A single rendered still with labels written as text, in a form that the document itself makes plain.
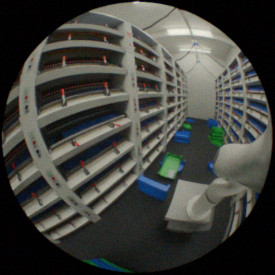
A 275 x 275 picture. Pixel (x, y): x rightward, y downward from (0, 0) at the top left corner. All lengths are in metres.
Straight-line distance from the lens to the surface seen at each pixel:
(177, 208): 0.62
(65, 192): 0.61
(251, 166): 0.19
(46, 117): 0.46
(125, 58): 0.77
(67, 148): 0.51
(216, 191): 0.44
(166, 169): 1.22
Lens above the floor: 0.90
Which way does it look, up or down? 25 degrees down
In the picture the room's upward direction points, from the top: 5 degrees counter-clockwise
